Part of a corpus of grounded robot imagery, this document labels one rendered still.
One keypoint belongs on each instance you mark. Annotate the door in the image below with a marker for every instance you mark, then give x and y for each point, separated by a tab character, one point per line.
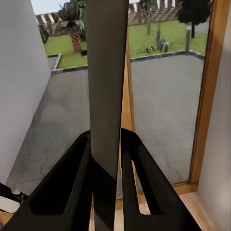
173	52

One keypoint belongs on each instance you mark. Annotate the poster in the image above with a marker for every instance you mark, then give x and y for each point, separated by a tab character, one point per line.
106	30

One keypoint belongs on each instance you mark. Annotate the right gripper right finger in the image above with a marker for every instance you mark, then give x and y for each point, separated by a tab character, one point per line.
168	211

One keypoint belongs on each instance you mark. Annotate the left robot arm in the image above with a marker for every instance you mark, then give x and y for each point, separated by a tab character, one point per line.
11	199

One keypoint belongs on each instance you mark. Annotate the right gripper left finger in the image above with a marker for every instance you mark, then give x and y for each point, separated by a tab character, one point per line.
63	199

